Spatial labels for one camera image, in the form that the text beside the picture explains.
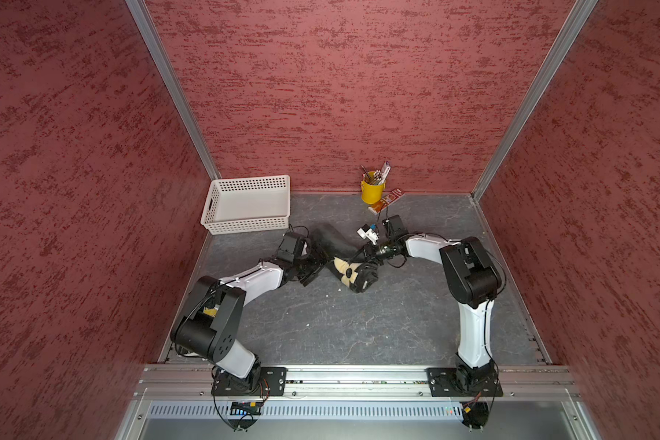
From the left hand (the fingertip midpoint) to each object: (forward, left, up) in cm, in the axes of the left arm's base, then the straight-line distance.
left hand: (327, 269), depth 90 cm
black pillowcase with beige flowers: (+5, -4, +5) cm, 8 cm away
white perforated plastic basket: (+33, +36, -4) cm, 49 cm away
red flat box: (+38, -25, -5) cm, 46 cm away
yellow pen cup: (+38, -18, -3) cm, 42 cm away
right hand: (+3, -9, -1) cm, 10 cm away
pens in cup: (+34, -18, +11) cm, 40 cm away
